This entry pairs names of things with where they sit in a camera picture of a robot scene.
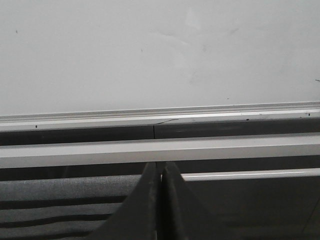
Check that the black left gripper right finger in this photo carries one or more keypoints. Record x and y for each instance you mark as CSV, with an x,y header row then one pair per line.
x,y
183,216

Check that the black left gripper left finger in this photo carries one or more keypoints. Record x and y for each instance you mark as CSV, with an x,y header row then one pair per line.
x,y
136,218

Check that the grey striped fabric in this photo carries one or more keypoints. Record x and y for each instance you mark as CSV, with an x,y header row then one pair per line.
x,y
60,208

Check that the white metal pegboard rack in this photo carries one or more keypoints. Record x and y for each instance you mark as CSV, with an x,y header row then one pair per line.
x,y
263,187

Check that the white whiteboard with aluminium frame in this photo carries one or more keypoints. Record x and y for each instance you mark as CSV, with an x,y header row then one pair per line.
x,y
68,64

